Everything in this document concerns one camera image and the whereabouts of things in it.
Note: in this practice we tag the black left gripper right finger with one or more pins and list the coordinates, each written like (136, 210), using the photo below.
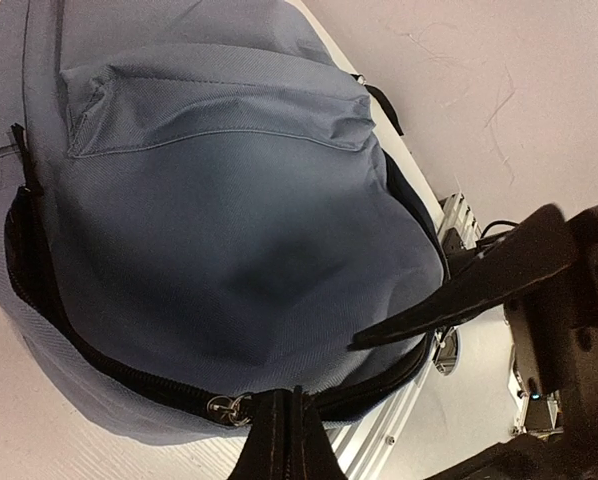
(312, 456)

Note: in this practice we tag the blue grey backpack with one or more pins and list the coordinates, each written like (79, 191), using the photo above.
(195, 211)

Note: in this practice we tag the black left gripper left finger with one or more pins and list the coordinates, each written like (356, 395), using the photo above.
(264, 454)

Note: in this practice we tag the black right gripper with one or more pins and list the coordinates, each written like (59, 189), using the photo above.
(554, 326)

